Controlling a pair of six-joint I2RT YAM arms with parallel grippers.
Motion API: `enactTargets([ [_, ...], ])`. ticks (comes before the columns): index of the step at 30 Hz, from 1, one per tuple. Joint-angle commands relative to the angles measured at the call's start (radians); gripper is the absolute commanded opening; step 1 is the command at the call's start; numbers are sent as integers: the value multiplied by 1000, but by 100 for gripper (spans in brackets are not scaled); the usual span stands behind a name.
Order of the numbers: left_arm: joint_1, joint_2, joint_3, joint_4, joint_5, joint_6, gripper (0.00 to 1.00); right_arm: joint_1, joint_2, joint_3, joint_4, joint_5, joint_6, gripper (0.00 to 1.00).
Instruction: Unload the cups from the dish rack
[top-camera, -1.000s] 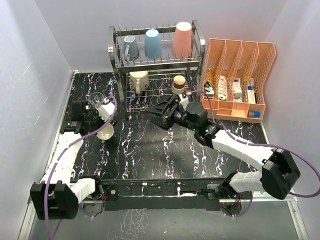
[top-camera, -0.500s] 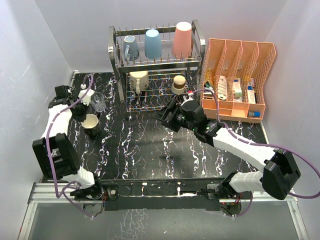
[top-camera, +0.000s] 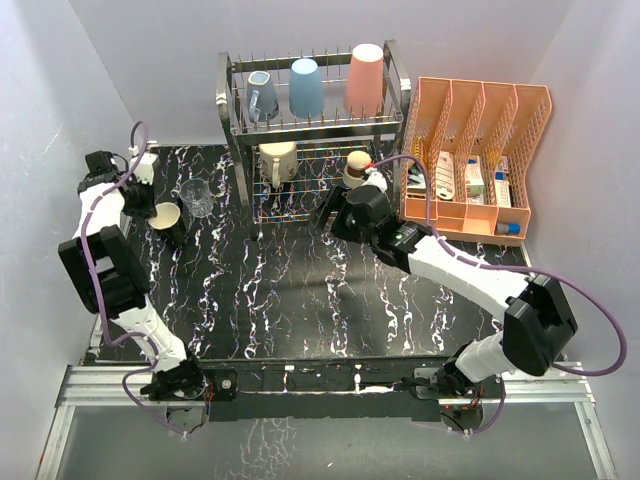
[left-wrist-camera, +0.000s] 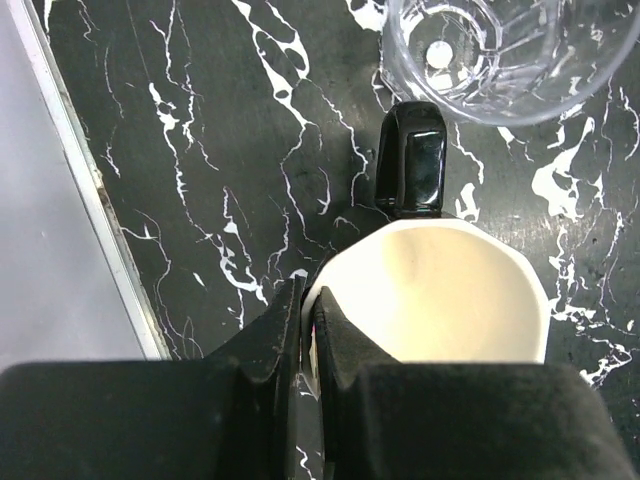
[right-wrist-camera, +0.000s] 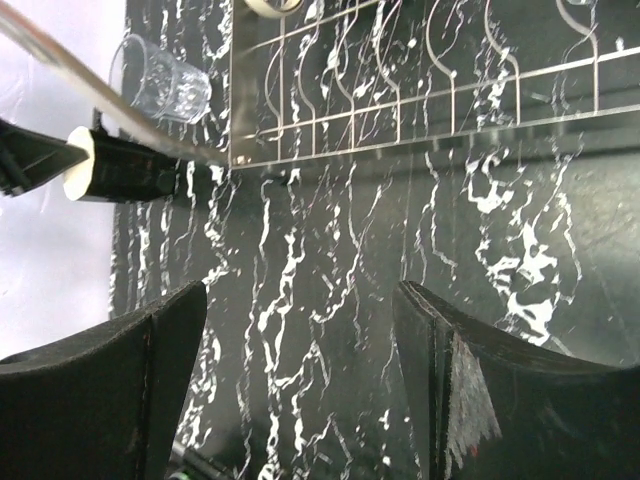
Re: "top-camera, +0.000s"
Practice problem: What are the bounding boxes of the pink plastic cup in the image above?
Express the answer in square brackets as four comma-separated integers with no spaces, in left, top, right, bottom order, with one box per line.
[343,43,384,118]

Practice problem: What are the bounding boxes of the blue capped small bottle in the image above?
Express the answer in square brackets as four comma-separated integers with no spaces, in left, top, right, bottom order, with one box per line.
[495,222,521,236]

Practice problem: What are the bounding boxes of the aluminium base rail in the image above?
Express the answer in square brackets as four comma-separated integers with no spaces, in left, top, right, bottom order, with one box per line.
[37,359,617,479]

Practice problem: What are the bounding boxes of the white blue medicine box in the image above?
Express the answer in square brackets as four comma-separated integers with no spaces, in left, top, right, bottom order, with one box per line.
[494,155,513,208]

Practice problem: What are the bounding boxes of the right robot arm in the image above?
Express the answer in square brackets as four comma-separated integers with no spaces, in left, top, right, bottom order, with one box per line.
[309,185,578,397]

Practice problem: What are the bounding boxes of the yellow striped packet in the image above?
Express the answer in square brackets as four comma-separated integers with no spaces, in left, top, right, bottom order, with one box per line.
[410,136,428,171]

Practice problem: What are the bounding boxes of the steel two-tier dish rack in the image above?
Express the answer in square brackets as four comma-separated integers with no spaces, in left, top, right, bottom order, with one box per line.
[215,39,412,239]

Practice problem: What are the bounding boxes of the black cup cream interior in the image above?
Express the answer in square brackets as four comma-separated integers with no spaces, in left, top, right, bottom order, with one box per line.
[148,202,187,246]

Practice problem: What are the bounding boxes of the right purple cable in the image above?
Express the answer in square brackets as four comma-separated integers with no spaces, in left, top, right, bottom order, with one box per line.
[367,153,629,439]

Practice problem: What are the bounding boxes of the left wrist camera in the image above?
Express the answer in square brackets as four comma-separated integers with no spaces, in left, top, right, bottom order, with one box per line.
[130,152,159,185]

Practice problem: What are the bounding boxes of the cream and brown steel cup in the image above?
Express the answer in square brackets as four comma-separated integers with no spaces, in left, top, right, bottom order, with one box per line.
[343,150,372,189]

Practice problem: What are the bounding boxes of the clear plastic cup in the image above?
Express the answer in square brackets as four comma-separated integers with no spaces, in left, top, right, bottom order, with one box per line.
[179,178,213,218]

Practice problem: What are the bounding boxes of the grey-blue handled mug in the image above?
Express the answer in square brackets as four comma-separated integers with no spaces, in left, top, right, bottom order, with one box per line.
[246,71,279,123]

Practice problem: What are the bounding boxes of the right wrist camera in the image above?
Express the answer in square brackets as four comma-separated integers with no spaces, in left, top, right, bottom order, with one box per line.
[362,164,388,193]

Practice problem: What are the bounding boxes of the white red medicine box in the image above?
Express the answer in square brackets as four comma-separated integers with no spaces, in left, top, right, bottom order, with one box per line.
[465,155,486,204]

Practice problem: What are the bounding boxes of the light blue plastic cup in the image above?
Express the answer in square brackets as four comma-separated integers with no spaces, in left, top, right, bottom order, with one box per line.
[289,58,324,121]

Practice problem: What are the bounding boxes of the white leaflet packet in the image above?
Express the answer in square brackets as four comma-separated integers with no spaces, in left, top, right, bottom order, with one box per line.
[435,151,455,201]

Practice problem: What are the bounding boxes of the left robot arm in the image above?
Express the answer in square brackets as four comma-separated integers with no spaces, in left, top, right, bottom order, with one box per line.
[58,150,207,401]

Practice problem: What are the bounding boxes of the teal white small items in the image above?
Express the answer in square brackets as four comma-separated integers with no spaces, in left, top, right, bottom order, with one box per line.
[405,167,429,199]

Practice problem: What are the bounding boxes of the orange plastic file organizer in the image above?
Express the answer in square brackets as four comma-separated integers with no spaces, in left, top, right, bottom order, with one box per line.
[399,77,553,246]

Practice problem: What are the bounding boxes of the cream floral mug green inside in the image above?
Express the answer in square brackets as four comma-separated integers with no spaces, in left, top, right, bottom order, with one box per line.
[259,141,298,188]

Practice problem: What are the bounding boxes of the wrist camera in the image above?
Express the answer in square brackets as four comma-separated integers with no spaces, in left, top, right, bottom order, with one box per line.
[362,164,388,193]
[130,152,159,185]

